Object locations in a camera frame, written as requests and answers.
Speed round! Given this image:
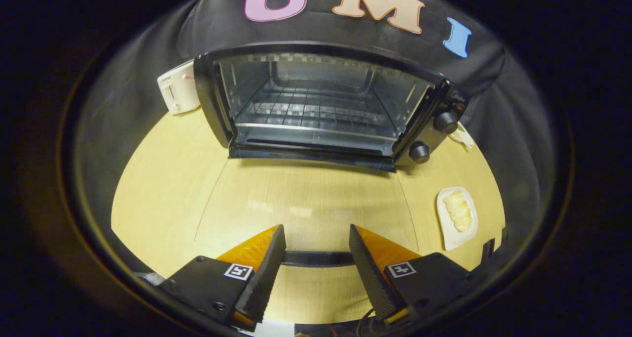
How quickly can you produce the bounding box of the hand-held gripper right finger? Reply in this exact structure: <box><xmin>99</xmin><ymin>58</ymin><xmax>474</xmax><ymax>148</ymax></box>
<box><xmin>348</xmin><ymin>223</ymin><xmax>472</xmax><ymax>325</ymax></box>

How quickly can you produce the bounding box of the white divided condiment dish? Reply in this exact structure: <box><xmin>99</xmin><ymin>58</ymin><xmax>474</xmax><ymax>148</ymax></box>
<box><xmin>448</xmin><ymin>122</ymin><xmax>474</xmax><ymax>150</ymax></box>

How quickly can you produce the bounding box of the black toaster oven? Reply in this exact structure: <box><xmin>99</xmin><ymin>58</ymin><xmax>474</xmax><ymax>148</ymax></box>
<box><xmin>194</xmin><ymin>42</ymin><xmax>470</xmax><ymax>268</ymax></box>

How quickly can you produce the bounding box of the white pop-up toaster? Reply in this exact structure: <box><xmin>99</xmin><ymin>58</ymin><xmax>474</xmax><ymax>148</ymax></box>
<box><xmin>157</xmin><ymin>59</ymin><xmax>202</xmax><ymax>115</ymax></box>

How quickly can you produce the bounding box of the white square plate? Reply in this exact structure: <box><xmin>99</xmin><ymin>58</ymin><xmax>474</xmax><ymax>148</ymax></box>
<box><xmin>436</xmin><ymin>186</ymin><xmax>478</xmax><ymax>251</ymax></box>

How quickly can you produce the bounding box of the ridged bread roll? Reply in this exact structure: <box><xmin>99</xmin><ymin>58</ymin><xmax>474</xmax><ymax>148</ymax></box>
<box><xmin>442</xmin><ymin>190</ymin><xmax>473</xmax><ymax>232</ymax></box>

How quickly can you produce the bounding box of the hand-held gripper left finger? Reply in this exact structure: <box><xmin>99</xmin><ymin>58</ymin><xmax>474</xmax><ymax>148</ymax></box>
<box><xmin>157</xmin><ymin>223</ymin><xmax>288</xmax><ymax>332</ymax></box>

